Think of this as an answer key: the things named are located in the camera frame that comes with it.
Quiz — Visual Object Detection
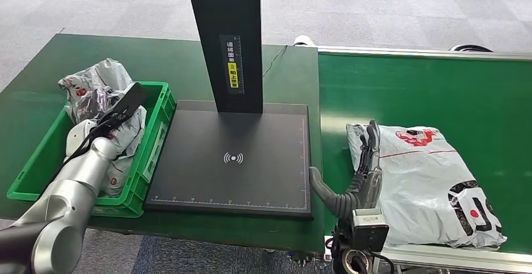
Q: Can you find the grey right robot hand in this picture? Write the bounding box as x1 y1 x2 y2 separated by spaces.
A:
309 119 383 221

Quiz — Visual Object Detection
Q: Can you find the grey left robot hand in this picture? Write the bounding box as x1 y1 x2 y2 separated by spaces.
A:
99 82 147 126

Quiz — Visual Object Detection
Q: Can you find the white poly package red print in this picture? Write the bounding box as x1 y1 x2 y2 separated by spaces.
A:
99 105 148 199
58 58 136 126

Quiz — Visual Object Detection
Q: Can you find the large flat white poly package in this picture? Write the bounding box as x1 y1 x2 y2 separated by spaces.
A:
346 123 508 250

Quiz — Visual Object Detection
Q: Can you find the green conveyor belt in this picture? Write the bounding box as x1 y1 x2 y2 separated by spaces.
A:
318 53 532 255

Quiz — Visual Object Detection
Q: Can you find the black inbound scanner machine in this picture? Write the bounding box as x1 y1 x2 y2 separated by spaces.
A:
143 0 314 220

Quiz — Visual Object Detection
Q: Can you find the green plastic crate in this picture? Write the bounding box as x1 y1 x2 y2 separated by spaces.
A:
7 82 178 219

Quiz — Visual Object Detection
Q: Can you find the dark green table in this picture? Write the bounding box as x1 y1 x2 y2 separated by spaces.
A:
0 33 326 253

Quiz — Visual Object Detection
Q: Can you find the black and yellow label sticker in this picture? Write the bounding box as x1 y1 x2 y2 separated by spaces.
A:
220 34 245 95

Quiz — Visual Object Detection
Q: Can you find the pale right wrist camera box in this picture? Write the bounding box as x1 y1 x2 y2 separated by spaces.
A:
350 208 391 253

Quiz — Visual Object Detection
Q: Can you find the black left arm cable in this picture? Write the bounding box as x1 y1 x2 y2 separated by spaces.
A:
41 112 128 190

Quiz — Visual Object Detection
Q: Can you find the aluminium conveyor side rail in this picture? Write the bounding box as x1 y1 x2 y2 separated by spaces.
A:
317 45 532 61
324 235 532 274

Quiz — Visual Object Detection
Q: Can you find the thin black table cable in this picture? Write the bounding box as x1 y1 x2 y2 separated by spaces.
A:
262 45 289 78

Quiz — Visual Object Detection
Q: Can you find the black ring object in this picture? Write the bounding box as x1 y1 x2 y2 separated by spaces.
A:
449 44 494 53

